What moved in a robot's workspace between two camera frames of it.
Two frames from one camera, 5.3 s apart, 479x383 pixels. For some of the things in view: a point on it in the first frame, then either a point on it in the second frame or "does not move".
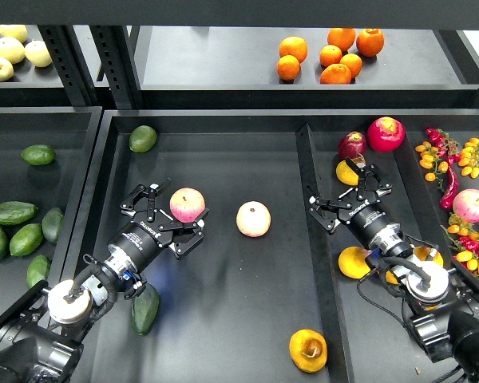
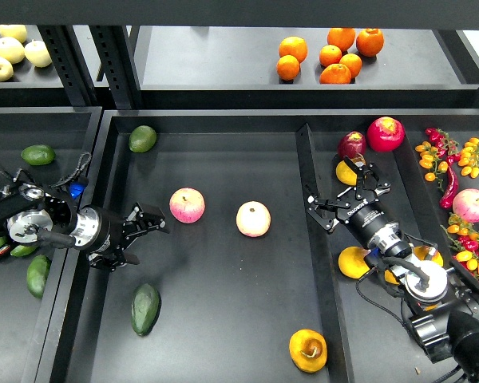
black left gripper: [151, 230] -> [98, 230]
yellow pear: [307, 350] does not move
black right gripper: [366, 217] does not move
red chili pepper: [453, 189] does not move
